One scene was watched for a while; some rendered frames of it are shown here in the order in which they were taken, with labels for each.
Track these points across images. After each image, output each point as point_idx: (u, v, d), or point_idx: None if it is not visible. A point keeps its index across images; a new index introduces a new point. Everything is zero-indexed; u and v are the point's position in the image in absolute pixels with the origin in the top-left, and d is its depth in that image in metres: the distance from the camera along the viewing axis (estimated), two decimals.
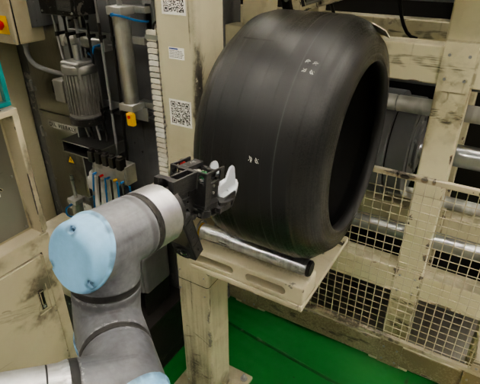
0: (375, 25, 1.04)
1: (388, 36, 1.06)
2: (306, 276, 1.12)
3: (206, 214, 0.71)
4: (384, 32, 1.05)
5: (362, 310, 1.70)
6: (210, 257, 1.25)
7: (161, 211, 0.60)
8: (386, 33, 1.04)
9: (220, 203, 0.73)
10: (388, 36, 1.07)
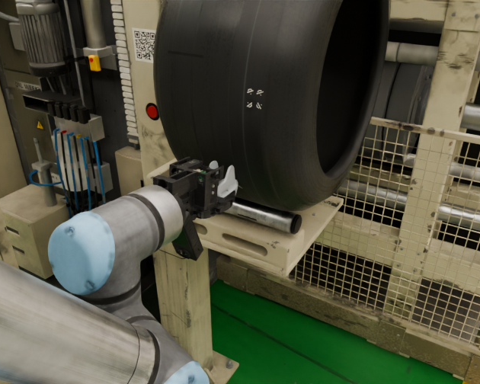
0: None
1: None
2: (299, 227, 0.97)
3: (206, 214, 0.71)
4: None
5: (360, 287, 1.52)
6: None
7: (160, 212, 0.60)
8: None
9: (220, 203, 0.73)
10: None
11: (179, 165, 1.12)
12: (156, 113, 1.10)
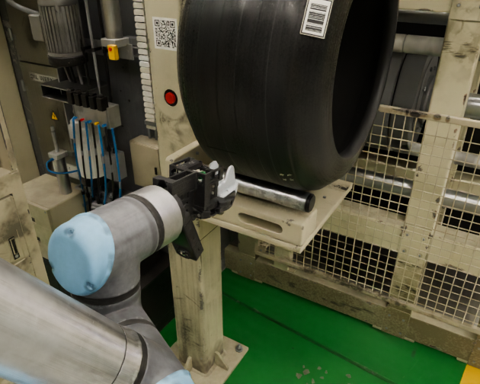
0: (305, 25, 0.71)
1: (329, 4, 0.70)
2: (313, 193, 1.00)
3: (206, 214, 0.71)
4: (321, 13, 0.70)
5: (366, 271, 1.57)
6: None
7: (159, 212, 0.60)
8: (326, 18, 0.70)
9: (220, 203, 0.73)
10: (330, 1, 0.70)
11: (196, 149, 1.16)
12: (174, 100, 1.15)
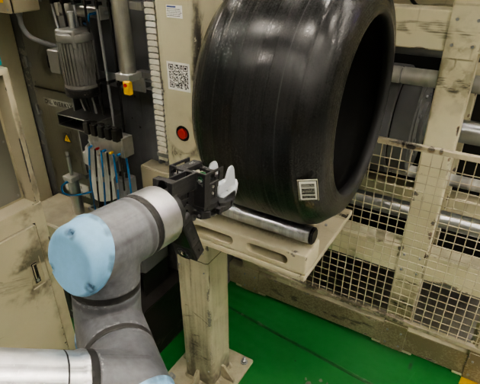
0: (302, 196, 0.90)
1: (315, 182, 0.87)
2: (310, 235, 1.07)
3: (206, 215, 0.71)
4: (311, 187, 0.88)
5: (366, 289, 1.66)
6: (209, 226, 1.20)
7: (159, 212, 0.60)
8: (315, 190, 0.88)
9: (220, 203, 0.73)
10: (315, 180, 0.86)
11: None
12: (186, 136, 1.24)
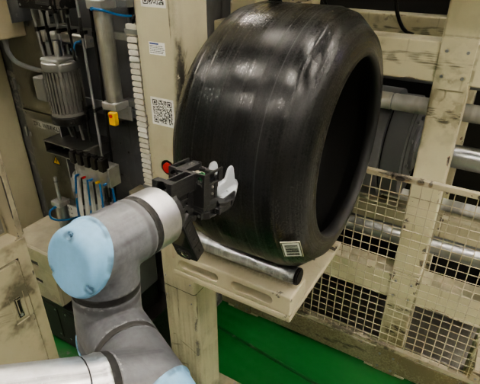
0: (286, 254, 0.91)
1: (298, 244, 0.87)
2: (302, 268, 1.08)
3: (205, 216, 0.71)
4: (294, 248, 0.89)
5: (356, 317, 1.64)
6: (194, 263, 1.18)
7: (158, 214, 0.60)
8: (299, 249, 0.89)
9: (219, 204, 0.73)
10: (297, 242, 0.87)
11: None
12: None
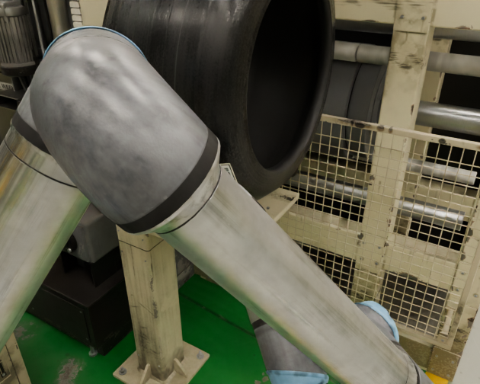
0: None
1: (228, 166, 0.81)
2: None
3: None
4: (225, 171, 0.83)
5: None
6: None
7: None
8: (231, 174, 0.83)
9: None
10: (227, 164, 0.81)
11: None
12: None
